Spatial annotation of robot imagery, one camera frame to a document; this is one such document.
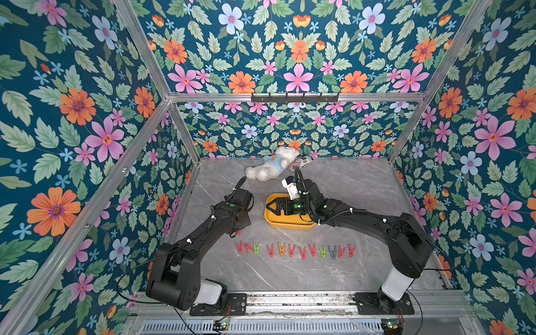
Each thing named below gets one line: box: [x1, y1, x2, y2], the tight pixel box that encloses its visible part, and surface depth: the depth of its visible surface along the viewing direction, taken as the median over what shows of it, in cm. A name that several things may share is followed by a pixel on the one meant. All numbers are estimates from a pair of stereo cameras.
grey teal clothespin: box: [327, 244, 337, 260], surface depth 86 cm
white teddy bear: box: [245, 145, 300, 182], surface depth 108 cm
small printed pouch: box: [288, 154, 314, 171], surface depth 117 cm
